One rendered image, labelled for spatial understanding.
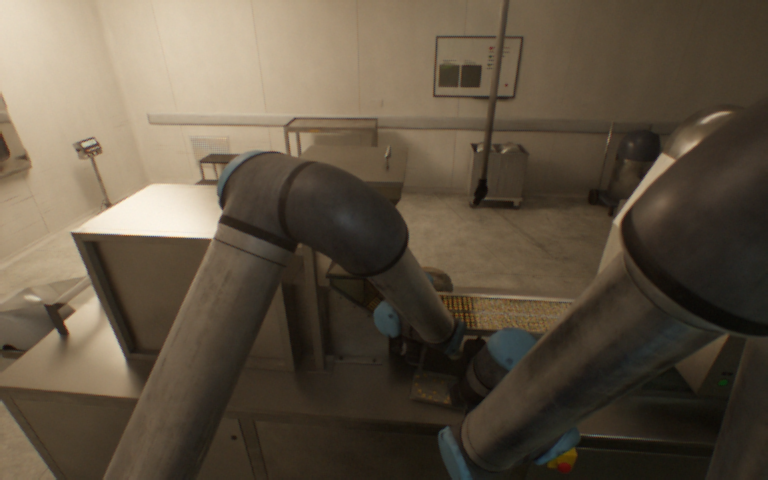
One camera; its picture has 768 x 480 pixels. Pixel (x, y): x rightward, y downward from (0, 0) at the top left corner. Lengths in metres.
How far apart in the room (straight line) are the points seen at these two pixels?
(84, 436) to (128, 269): 0.72
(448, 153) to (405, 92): 0.91
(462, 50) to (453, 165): 1.32
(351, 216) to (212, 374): 0.27
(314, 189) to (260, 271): 0.14
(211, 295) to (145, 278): 0.99
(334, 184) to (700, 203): 0.37
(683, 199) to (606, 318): 0.11
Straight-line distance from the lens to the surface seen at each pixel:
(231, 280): 0.55
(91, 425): 1.90
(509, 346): 0.76
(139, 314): 1.66
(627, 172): 5.05
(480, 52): 4.90
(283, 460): 1.66
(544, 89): 5.10
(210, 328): 0.56
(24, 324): 2.23
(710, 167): 0.29
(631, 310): 0.33
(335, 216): 0.49
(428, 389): 1.44
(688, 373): 1.48
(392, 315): 1.00
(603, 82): 5.30
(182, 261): 1.42
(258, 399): 1.47
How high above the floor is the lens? 1.89
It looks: 29 degrees down
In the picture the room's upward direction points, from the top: straight up
